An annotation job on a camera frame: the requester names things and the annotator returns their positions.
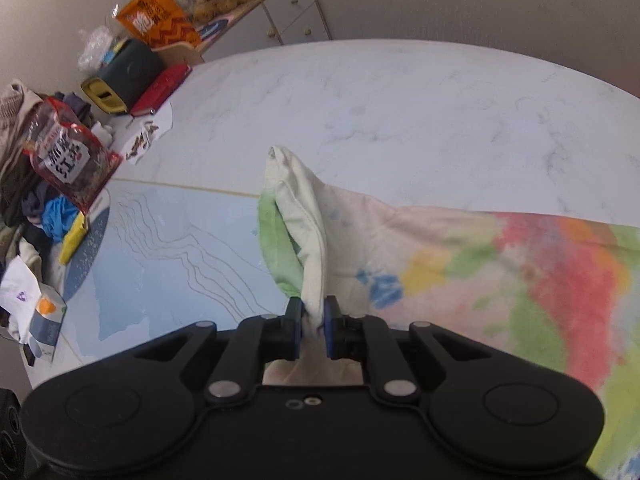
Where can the tie-dye multicolour garment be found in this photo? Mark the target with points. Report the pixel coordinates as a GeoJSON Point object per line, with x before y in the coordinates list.
{"type": "Point", "coordinates": [561, 292]}

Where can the pile of dark clothes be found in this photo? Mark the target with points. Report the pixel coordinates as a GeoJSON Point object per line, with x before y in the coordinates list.
{"type": "Point", "coordinates": [23, 192]}

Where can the light blue bed sheet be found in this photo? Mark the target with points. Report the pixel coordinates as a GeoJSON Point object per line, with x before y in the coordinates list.
{"type": "Point", "coordinates": [411, 123]}

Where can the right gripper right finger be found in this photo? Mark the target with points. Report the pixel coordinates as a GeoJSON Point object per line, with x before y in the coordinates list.
{"type": "Point", "coordinates": [369, 341]}

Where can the orange snack bag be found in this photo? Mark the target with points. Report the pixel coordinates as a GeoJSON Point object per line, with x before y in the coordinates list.
{"type": "Point", "coordinates": [158, 23]}

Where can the red flat book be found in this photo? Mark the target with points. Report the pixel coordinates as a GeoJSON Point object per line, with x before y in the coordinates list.
{"type": "Point", "coordinates": [160, 90]}

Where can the dark green round container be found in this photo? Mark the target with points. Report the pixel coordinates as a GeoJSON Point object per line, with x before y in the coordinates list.
{"type": "Point", "coordinates": [118, 85]}

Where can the white drawer cabinet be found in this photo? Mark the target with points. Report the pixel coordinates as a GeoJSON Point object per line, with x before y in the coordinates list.
{"type": "Point", "coordinates": [256, 25]}

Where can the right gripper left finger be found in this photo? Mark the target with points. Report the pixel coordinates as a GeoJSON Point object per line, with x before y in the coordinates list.
{"type": "Point", "coordinates": [242, 354]}

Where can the red snack bag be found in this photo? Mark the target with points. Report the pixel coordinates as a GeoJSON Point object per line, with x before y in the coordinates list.
{"type": "Point", "coordinates": [67, 154]}

